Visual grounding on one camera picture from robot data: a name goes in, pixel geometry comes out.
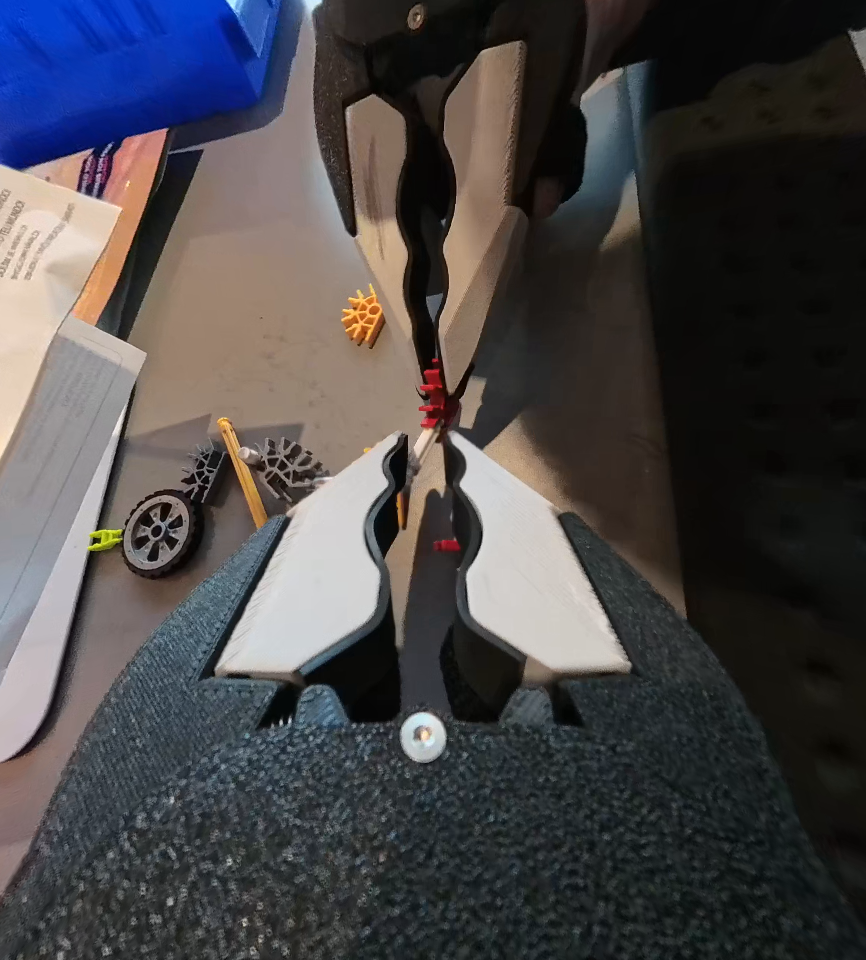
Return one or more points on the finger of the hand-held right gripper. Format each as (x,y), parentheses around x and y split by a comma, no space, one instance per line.
(373,187)
(489,187)

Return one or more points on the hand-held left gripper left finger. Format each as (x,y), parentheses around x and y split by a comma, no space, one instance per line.
(305,592)

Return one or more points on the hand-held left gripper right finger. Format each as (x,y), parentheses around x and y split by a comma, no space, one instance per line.
(538,592)

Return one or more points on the red toy connector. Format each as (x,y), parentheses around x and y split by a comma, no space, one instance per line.
(448,544)

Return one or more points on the short yellow toy rod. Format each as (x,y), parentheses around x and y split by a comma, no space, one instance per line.
(403,511)

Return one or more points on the red connector with white rod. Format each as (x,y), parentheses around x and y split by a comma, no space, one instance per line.
(436,394)

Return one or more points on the person's right forearm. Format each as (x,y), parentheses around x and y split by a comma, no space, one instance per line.
(740,26)

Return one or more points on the person's right hand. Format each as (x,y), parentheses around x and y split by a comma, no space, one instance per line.
(564,157)

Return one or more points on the white toy rod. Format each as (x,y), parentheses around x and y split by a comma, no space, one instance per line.
(245,454)

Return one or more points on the lime green toy clip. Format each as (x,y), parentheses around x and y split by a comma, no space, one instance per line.
(105,540)

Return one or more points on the orange printed toy box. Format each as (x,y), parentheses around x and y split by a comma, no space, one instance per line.
(129,210)

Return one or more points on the blue plastic bin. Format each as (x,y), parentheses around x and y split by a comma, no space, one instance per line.
(102,75)

